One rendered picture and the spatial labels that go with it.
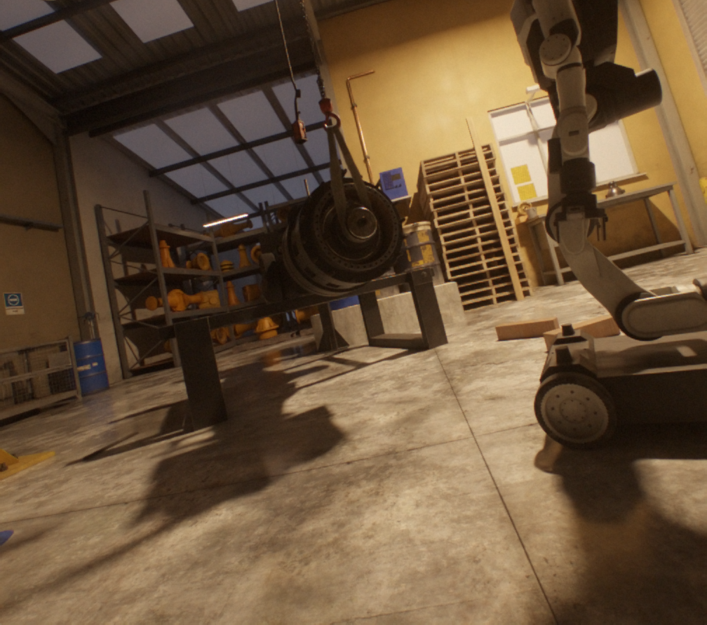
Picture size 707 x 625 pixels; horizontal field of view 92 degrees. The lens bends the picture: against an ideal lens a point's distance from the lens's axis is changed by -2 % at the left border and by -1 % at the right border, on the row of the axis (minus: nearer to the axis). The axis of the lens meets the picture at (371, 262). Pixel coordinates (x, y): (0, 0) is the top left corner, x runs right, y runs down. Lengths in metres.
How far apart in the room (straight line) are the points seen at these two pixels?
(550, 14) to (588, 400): 1.04
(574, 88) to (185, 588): 1.53
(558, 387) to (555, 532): 0.36
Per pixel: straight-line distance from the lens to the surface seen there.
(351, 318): 4.29
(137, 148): 10.89
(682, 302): 1.28
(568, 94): 1.16
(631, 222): 7.34
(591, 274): 1.29
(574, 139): 1.10
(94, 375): 7.51
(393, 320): 4.24
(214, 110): 9.61
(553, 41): 1.19
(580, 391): 1.14
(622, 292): 1.31
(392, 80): 7.23
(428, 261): 4.80
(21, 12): 8.70
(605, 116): 1.36
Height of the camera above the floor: 0.54
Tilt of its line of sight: 5 degrees up
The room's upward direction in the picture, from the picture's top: 13 degrees counter-clockwise
